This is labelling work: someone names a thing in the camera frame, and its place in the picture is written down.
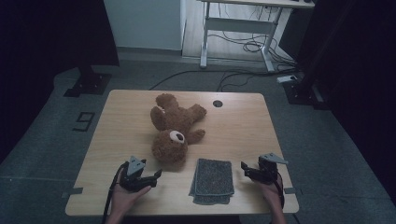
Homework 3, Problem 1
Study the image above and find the grey tape strip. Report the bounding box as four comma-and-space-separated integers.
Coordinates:
283, 187, 304, 196
61, 187, 84, 200

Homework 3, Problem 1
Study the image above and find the dark curtain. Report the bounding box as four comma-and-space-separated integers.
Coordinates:
278, 0, 396, 203

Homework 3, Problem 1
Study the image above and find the grey cloth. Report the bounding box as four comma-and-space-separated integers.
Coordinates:
188, 158, 235, 206

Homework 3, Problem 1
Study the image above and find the brown teddy bear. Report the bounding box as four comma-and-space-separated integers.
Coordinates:
149, 92, 208, 166

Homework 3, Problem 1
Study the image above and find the person's right hand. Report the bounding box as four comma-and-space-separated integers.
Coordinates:
257, 175, 285, 210

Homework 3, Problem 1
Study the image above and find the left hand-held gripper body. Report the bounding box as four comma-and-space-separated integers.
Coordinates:
119, 155, 157, 192

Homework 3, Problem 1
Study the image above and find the white power strip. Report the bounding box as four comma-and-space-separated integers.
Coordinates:
276, 74, 299, 84

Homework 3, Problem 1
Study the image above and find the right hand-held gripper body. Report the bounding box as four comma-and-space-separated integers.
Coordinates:
253, 152, 290, 185

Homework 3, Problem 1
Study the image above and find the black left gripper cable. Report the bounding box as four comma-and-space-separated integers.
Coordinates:
101, 161, 129, 224

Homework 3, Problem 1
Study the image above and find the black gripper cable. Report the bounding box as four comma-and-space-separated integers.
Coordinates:
275, 174, 286, 210
101, 161, 129, 224

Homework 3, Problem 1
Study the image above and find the tangle of black cables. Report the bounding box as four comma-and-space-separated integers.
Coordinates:
207, 31, 297, 68

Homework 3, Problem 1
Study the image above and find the white desk frame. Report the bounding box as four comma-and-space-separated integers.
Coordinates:
197, 0, 316, 73

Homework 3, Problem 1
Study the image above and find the black stand base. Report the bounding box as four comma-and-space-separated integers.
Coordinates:
64, 64, 112, 98
281, 78, 332, 111

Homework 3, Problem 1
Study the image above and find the person's left hand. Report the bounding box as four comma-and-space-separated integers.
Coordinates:
110, 181, 152, 217

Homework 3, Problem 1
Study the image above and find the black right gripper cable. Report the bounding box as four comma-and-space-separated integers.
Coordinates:
275, 174, 286, 210

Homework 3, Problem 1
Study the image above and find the long black floor cable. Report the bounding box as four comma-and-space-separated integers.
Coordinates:
148, 69, 281, 91

